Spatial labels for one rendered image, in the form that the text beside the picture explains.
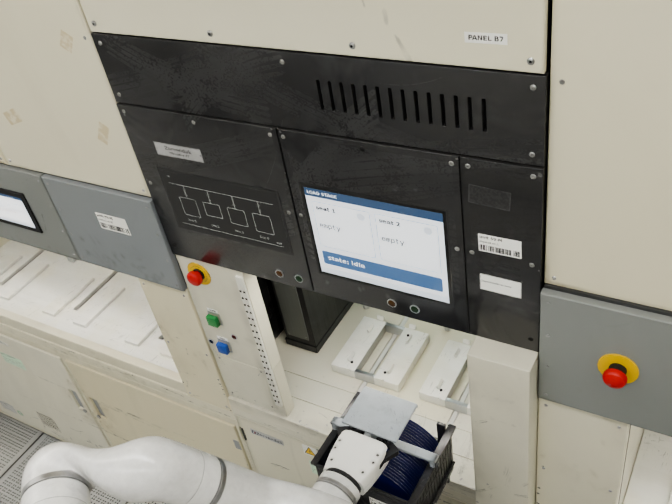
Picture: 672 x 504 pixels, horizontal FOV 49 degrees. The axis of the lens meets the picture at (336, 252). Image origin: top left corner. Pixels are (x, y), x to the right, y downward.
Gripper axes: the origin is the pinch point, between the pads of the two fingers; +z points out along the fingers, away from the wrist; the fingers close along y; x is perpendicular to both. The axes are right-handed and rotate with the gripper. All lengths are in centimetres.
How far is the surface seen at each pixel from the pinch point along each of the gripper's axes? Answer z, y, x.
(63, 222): 13, -97, 16
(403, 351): 46, -20, -35
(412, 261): 15.1, 2.7, 30.7
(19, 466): -1, -186, -127
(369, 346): 45, -30, -35
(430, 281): 15.1, 6.1, 26.8
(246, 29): 15, -24, 73
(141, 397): 14, -101, -57
